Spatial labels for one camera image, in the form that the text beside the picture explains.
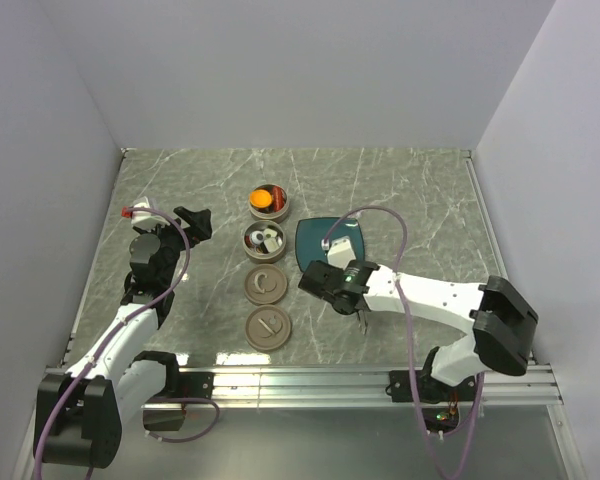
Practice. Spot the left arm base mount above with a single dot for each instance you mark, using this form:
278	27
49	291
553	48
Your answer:
162	414

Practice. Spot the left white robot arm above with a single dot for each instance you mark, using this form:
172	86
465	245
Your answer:
80	413

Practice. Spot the near metal round container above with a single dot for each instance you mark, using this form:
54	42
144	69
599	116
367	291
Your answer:
256	253

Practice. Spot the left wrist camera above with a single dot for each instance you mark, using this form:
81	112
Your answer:
140	214

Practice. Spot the brown lid with bar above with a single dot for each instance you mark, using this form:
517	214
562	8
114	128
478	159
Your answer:
268	328

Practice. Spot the teal square plate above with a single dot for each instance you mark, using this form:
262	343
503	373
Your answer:
311	231

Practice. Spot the blue white small bowl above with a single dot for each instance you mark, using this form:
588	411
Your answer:
257	237

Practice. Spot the white rice block seaweed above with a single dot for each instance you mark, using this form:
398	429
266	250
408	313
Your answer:
271	245

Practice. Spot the brown lid with curl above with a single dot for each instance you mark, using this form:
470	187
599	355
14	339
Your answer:
265	284

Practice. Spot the red sausage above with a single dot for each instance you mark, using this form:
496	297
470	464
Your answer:
279	198

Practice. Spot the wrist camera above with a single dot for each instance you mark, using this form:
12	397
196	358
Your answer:
339	252
140	214

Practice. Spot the metal round container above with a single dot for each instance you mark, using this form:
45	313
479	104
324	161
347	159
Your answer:
256	253
270	214

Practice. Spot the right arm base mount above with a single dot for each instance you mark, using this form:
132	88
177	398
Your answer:
430	390

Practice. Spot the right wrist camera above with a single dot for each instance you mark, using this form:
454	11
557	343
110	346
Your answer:
339	252

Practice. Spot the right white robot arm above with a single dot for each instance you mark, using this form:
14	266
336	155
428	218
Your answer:
497	323

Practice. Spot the orange half fruit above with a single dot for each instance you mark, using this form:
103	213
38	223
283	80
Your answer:
260	199

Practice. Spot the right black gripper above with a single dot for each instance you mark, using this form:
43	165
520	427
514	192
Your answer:
342	268

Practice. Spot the aluminium front rail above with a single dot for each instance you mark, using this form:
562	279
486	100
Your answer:
357	386

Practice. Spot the far metal round container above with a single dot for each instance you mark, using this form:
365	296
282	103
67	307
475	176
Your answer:
270	214

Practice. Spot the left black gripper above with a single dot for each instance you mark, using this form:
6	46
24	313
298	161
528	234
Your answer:
199	226

